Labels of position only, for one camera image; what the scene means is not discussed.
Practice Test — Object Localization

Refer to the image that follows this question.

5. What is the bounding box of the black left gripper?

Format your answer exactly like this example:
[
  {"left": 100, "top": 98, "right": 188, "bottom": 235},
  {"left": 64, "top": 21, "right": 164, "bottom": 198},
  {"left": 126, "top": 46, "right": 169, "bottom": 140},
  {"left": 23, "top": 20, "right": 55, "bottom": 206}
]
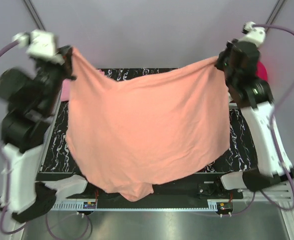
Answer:
[{"left": 31, "top": 44, "right": 78, "bottom": 112}]

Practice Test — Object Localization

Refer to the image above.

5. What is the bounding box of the salmon orange t shirt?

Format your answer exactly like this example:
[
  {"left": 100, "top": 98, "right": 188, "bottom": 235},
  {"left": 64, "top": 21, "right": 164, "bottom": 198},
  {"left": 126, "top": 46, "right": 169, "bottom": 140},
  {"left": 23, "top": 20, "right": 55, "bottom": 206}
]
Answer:
[{"left": 66, "top": 49, "right": 230, "bottom": 202}]

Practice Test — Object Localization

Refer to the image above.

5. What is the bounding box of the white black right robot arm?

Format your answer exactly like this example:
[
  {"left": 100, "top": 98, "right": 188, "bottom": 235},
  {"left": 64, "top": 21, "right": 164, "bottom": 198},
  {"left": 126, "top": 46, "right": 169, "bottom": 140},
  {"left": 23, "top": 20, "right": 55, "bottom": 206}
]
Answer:
[{"left": 214, "top": 39, "right": 294, "bottom": 198}]

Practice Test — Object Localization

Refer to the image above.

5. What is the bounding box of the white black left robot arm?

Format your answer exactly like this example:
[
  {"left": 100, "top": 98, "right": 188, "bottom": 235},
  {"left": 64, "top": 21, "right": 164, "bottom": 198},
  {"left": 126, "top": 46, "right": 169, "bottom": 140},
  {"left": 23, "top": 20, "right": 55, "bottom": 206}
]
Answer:
[{"left": 0, "top": 45, "right": 95, "bottom": 224}]

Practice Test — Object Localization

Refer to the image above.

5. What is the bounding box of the magenta crumpled t shirt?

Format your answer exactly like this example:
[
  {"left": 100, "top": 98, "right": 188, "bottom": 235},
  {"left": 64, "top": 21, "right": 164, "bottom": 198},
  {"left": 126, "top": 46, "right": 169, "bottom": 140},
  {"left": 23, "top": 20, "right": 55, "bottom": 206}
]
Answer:
[{"left": 256, "top": 61, "right": 268, "bottom": 82}]

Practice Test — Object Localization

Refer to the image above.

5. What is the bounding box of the folded pink t shirt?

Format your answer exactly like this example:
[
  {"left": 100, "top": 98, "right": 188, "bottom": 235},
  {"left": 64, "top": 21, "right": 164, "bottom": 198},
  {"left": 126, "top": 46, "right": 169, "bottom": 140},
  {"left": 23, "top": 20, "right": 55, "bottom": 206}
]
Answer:
[{"left": 60, "top": 79, "right": 71, "bottom": 102}]

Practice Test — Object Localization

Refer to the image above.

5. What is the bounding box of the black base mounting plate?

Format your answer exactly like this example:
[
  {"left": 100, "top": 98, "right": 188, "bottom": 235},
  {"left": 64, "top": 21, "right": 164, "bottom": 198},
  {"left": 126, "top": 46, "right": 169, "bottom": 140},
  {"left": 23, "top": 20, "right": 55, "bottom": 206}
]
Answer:
[{"left": 68, "top": 172, "right": 230, "bottom": 203}]

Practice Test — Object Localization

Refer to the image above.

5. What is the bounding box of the right electronics board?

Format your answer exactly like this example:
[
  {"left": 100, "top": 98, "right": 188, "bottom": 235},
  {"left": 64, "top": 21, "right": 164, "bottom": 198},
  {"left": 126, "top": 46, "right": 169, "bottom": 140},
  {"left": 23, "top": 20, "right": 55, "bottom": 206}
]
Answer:
[{"left": 217, "top": 202, "right": 233, "bottom": 212}]

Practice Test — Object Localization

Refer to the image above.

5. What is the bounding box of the electronics board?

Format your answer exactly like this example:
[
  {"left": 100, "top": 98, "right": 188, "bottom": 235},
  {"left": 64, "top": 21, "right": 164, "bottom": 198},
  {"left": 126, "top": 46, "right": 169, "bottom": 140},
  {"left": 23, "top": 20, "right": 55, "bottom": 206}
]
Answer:
[
  {"left": 217, "top": 202, "right": 233, "bottom": 212},
  {"left": 83, "top": 201, "right": 97, "bottom": 209}
]

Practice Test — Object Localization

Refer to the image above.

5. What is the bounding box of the left electronics board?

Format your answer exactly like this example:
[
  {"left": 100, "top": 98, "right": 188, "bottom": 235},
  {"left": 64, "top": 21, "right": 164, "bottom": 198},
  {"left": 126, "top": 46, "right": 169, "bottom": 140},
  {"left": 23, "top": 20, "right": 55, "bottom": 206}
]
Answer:
[{"left": 83, "top": 201, "right": 97, "bottom": 209}]

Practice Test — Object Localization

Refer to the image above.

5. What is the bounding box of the left aluminium frame post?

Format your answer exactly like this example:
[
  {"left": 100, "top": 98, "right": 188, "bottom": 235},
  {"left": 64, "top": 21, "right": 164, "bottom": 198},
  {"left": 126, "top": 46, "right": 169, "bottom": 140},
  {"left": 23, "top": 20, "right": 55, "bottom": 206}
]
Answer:
[{"left": 22, "top": 0, "right": 46, "bottom": 31}]

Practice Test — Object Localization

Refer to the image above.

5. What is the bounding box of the aluminium frame post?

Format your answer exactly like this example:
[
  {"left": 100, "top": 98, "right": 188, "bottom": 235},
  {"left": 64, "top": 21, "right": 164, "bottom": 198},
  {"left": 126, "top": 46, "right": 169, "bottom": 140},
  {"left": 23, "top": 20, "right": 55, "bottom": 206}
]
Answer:
[
  {"left": 265, "top": 0, "right": 287, "bottom": 25},
  {"left": 22, "top": 0, "right": 46, "bottom": 31}
]

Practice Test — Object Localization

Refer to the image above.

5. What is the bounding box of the right aluminium frame post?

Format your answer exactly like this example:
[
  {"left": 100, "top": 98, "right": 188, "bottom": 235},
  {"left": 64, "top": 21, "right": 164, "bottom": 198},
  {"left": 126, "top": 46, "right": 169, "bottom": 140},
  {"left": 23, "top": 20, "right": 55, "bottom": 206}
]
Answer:
[{"left": 265, "top": 0, "right": 287, "bottom": 25}]

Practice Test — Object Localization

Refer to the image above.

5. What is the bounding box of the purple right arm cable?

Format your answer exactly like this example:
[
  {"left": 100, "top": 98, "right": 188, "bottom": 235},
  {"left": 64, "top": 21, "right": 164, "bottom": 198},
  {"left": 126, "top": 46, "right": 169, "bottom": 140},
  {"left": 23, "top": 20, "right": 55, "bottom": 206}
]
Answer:
[{"left": 253, "top": 23, "right": 294, "bottom": 211}]

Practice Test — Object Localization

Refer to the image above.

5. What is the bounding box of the aluminium front rail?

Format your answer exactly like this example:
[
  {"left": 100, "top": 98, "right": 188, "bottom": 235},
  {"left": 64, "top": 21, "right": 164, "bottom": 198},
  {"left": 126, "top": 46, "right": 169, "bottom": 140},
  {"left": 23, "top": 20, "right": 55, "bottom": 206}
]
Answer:
[{"left": 237, "top": 182, "right": 293, "bottom": 202}]

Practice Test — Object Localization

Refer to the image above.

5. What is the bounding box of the grey slotted cable duct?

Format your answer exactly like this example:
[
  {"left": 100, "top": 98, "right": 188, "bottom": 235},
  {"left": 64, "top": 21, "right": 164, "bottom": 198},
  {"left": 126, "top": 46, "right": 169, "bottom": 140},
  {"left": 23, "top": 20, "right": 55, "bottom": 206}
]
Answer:
[{"left": 52, "top": 199, "right": 221, "bottom": 212}]

